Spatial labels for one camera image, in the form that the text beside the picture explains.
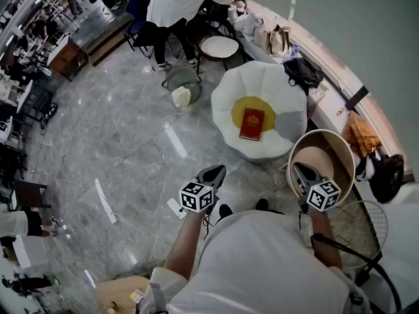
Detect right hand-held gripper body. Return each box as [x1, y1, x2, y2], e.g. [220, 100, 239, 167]
[298, 171, 341, 214]

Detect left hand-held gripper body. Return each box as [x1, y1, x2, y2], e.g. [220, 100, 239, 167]
[179, 168, 221, 213]

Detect red book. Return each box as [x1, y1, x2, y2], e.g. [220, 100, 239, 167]
[239, 107, 265, 141]

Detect white flower-shaped cushion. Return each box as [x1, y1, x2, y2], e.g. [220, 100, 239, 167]
[211, 60, 308, 163]

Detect person's left forearm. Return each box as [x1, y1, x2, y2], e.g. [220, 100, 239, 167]
[162, 207, 213, 279]

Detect person's right forearm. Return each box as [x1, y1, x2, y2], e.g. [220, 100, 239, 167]
[307, 207, 344, 270]

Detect white power strip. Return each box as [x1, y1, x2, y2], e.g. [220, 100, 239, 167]
[166, 197, 188, 220]

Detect long white bench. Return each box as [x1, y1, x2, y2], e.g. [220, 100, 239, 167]
[228, 0, 414, 206]

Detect orange cloth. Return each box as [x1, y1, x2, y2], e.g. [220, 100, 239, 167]
[341, 111, 382, 158]

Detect black round bag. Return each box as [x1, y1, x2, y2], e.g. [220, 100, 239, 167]
[369, 153, 407, 204]

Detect cream cloth bundle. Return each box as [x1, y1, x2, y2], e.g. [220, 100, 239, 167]
[171, 86, 192, 108]

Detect person's white shirt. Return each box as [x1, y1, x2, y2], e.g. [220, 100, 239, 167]
[137, 209, 371, 314]

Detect black backpack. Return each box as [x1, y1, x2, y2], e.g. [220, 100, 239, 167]
[283, 57, 325, 95]

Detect green slatted basket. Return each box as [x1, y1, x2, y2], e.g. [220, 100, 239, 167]
[161, 66, 202, 106]

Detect black chair with white seat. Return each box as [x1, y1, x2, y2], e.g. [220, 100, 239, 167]
[192, 27, 247, 75]

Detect beige tote bag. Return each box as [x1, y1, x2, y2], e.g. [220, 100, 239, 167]
[253, 24, 292, 58]

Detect white plastic bags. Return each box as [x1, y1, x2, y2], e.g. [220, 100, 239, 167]
[233, 11, 264, 43]

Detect dark brown wooden chair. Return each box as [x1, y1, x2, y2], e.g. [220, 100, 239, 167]
[12, 180, 52, 211]

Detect dark blue chair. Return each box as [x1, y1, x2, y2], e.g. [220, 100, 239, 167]
[123, 0, 155, 58]

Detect brown wooden cabinet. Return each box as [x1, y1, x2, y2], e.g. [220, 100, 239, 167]
[48, 36, 90, 82]

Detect grey platform with wooden edge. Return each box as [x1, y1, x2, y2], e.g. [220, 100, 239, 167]
[70, 0, 136, 67]

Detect black cable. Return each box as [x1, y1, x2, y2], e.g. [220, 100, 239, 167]
[310, 233, 403, 312]

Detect black window post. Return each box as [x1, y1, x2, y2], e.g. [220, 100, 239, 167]
[344, 85, 369, 111]

